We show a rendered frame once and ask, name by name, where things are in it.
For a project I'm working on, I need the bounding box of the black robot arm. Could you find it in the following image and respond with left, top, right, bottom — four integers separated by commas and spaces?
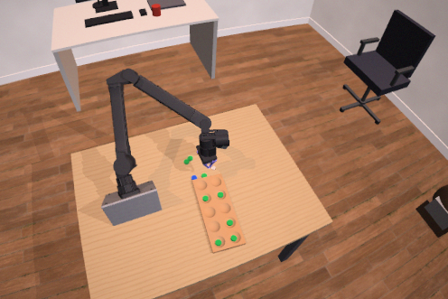
107, 69, 229, 199

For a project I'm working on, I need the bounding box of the orange tray with round pockets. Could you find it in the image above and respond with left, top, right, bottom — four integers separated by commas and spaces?
192, 173, 246, 254

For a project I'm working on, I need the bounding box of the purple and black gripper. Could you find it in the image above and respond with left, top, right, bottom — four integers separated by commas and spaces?
196, 145, 217, 169

